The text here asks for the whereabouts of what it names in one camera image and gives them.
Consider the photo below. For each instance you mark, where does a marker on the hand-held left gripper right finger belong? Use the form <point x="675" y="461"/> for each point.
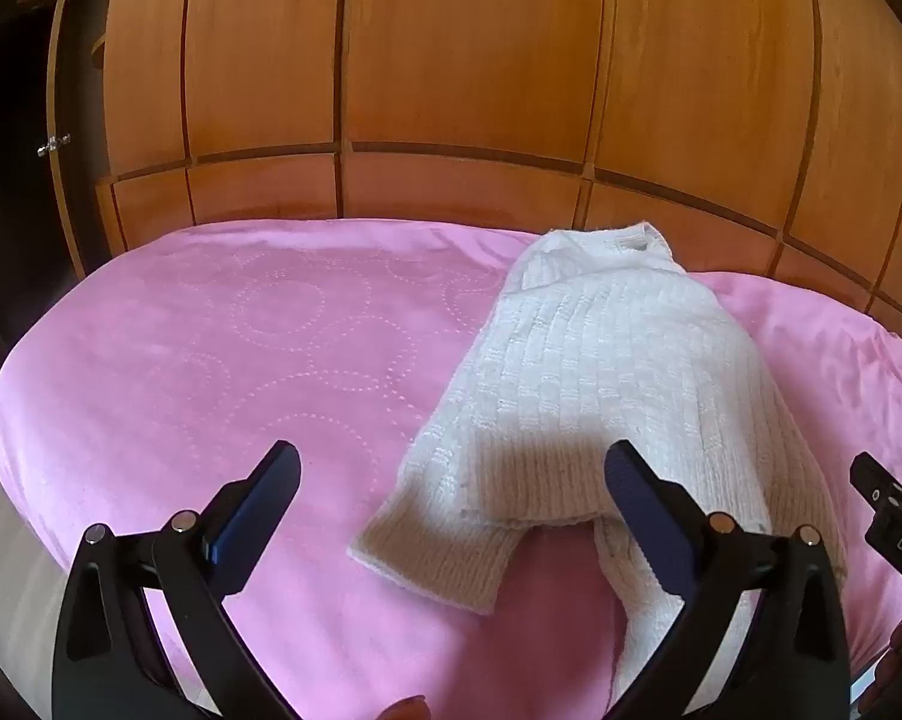
<point x="646" y="517"/>

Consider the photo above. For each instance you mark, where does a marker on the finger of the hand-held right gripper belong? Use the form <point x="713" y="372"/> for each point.
<point x="874" y="481"/>

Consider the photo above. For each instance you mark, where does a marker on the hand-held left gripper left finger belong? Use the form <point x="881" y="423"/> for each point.
<point x="259" y="510"/>

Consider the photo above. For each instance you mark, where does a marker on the white knit sweater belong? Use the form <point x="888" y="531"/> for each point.
<point x="608" y="360"/>

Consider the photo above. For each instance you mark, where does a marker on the person's left hand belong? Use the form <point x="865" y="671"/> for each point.
<point x="406" y="709"/>

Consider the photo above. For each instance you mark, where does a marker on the pink blanket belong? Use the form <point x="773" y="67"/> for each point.
<point x="196" y="360"/>

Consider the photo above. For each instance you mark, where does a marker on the dark door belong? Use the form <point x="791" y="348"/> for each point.
<point x="15" y="187"/>

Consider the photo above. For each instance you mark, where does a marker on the crystal door knob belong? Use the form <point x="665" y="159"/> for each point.
<point x="53" y="144"/>

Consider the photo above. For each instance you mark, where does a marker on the wooden wardrobe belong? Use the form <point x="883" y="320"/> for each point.
<point x="458" y="52"/>

